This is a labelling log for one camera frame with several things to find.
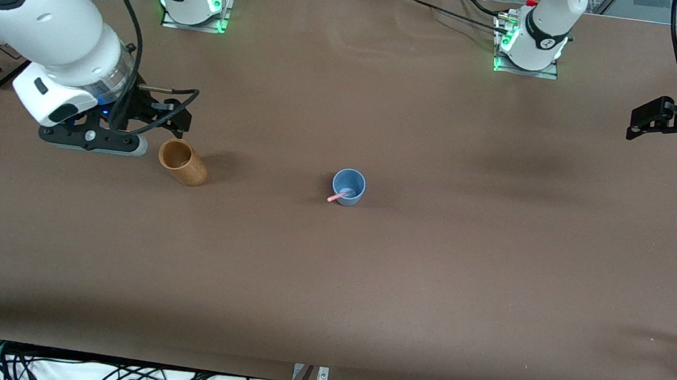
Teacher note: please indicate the blue plastic cup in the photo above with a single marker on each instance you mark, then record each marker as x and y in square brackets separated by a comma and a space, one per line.
[353, 199]

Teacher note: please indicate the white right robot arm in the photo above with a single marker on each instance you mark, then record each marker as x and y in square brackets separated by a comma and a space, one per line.
[46, 16]

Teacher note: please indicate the silver table bracket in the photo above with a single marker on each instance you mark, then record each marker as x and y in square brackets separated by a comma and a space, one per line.
[323, 376]

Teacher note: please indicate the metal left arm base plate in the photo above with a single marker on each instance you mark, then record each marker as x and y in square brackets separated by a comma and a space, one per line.
[549, 74]

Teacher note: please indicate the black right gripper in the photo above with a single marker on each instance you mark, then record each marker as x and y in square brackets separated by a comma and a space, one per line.
[145, 110]

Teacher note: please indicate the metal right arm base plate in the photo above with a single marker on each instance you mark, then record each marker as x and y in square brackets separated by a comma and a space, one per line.
[226, 8]

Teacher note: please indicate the bamboo cup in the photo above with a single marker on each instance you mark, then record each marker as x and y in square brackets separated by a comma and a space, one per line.
[191, 172]

